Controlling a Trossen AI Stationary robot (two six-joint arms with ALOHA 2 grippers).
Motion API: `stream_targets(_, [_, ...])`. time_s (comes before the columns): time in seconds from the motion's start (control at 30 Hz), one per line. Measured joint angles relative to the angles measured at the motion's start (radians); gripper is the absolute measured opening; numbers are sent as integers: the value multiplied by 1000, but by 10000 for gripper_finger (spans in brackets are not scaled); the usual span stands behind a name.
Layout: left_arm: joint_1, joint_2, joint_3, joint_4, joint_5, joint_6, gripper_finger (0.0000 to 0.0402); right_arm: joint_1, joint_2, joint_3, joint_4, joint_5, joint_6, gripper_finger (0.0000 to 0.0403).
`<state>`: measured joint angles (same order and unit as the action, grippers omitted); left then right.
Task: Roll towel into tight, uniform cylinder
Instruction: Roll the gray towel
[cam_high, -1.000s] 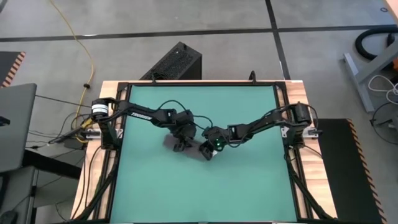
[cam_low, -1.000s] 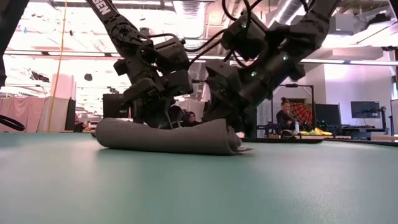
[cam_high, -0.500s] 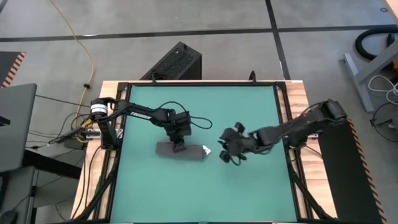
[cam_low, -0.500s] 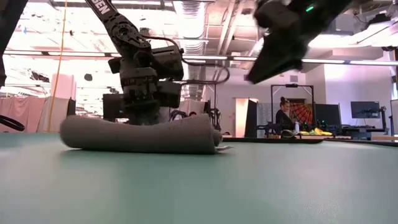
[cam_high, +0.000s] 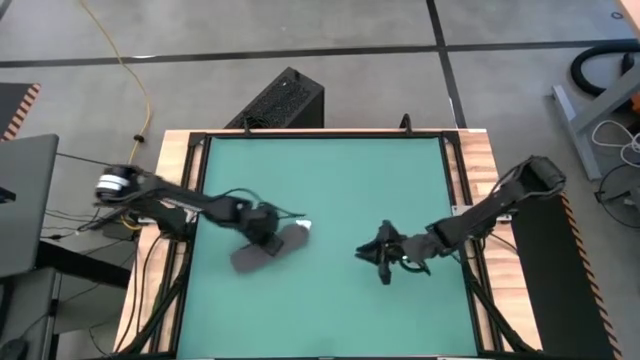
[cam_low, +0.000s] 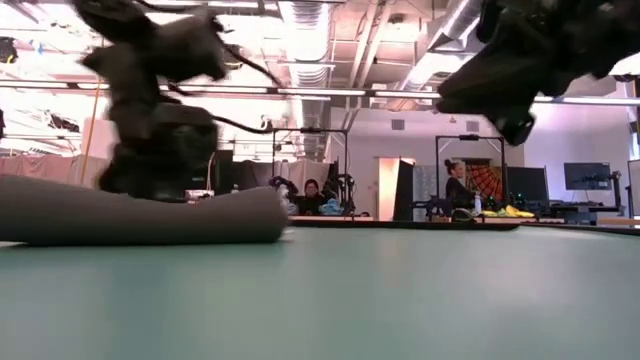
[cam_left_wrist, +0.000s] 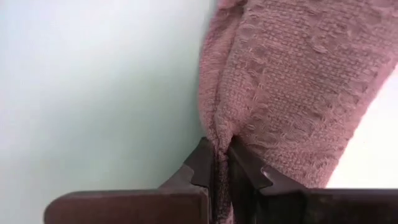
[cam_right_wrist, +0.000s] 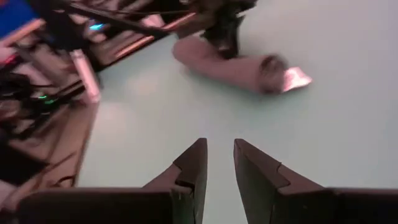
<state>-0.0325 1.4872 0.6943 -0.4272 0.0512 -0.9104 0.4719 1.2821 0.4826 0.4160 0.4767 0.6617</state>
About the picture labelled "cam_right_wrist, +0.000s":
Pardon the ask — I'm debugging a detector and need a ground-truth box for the silver aluminium bracket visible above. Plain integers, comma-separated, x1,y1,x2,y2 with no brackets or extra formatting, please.
70,49,103,104

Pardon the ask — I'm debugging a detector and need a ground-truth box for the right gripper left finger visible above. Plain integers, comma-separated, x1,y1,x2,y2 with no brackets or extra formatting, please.
17,138,208,224

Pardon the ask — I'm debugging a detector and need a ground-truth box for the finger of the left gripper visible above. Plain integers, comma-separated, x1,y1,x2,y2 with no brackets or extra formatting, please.
203,18,228,58
225,15,245,59

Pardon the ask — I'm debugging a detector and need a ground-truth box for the grey-brown towel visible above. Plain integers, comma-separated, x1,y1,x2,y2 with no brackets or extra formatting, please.
172,36,313,95

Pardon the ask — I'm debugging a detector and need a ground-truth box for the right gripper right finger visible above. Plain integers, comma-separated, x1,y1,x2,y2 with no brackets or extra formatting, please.
233,139,398,224

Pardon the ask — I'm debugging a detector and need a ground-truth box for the green table mat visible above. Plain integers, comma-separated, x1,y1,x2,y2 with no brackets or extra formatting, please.
76,0,398,224

